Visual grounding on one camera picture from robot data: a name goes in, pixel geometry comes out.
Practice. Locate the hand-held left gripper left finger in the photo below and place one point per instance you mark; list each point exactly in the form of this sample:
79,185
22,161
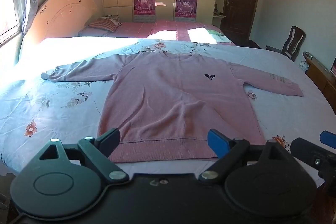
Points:
111,138

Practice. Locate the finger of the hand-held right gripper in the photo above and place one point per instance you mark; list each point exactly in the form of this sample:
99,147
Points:
328,137
312,150

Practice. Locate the dark wooden chair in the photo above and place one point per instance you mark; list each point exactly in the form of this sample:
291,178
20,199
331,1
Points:
294,41

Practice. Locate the pink long-sleeve sweater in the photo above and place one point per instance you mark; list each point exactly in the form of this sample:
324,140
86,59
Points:
168,100

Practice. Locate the small white object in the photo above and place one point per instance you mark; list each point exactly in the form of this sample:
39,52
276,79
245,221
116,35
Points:
302,66

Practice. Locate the floral bedsheet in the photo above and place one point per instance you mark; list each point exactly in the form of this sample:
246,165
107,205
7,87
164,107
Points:
50,108

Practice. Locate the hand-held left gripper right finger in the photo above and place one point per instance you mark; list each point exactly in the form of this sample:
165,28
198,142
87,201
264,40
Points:
217,142

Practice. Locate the brown wooden cabinet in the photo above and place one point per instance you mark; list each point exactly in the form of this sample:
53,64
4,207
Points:
319,74

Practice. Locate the pink checked bedspread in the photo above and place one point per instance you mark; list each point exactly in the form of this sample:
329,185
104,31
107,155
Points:
162,29

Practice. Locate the striped pillow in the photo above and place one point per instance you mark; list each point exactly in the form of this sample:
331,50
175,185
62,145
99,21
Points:
103,23

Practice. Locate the magenta wall poster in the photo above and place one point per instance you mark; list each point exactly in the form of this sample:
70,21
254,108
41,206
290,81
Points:
144,6
186,6

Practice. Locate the cream bed headboard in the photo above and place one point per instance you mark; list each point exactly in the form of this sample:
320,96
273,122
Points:
60,14

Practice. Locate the green folded cloth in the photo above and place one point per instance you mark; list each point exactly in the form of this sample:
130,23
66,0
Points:
215,32

